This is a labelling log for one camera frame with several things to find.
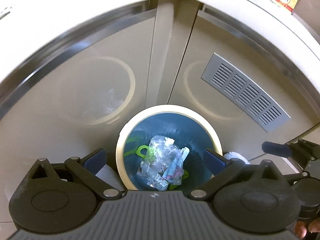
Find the clear plastic bag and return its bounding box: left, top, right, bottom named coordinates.
left=137, top=135, right=189, bottom=191

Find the green plastic ring tag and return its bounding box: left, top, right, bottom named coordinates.
left=136, top=145, right=155, bottom=161

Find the cream round trash bin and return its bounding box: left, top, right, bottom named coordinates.
left=116, top=105, right=222, bottom=192

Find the person's hand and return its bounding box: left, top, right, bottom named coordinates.
left=294, top=217, right=320, bottom=239

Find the blue bin liner bag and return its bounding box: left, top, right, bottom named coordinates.
left=123, top=113, right=213, bottom=192

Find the grey cabinet vent grille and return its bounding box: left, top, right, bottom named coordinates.
left=201, top=53, right=291, bottom=132

